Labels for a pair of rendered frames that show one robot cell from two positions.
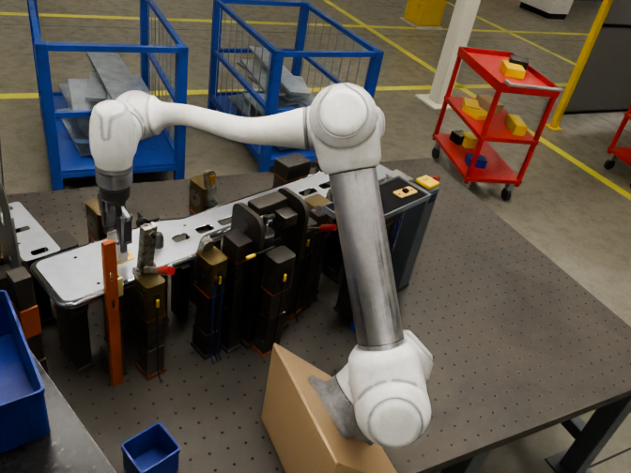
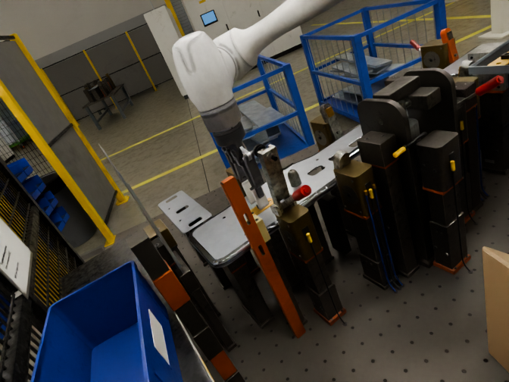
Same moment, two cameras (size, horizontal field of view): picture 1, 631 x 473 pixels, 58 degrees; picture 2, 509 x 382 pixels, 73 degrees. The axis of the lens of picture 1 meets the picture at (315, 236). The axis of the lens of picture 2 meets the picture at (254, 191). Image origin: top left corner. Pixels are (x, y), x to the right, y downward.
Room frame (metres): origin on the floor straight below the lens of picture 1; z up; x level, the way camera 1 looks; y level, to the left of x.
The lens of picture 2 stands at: (0.50, 0.12, 1.48)
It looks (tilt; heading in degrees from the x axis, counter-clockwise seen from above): 28 degrees down; 30
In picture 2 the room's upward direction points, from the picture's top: 24 degrees counter-clockwise
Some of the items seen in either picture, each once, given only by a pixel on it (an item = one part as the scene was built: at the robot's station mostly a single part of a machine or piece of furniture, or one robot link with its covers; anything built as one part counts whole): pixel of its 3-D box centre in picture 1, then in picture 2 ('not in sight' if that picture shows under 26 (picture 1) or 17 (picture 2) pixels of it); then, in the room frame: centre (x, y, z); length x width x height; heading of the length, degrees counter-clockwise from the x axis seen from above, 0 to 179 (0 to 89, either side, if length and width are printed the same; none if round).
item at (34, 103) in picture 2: not in sight; (63, 139); (2.81, 3.19, 1.00); 1.04 x 0.14 x 2.00; 32
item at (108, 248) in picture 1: (113, 319); (269, 267); (1.03, 0.47, 0.95); 0.03 x 0.01 x 0.50; 141
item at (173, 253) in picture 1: (252, 211); (379, 126); (1.58, 0.22, 1.00); 1.38 x 0.22 x 0.02; 141
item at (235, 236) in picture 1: (232, 294); (390, 209); (1.25, 0.21, 0.91); 0.07 x 0.05 x 0.42; 51
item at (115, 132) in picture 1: (114, 131); (204, 69); (1.22, 0.53, 1.38); 0.13 x 0.11 x 0.16; 5
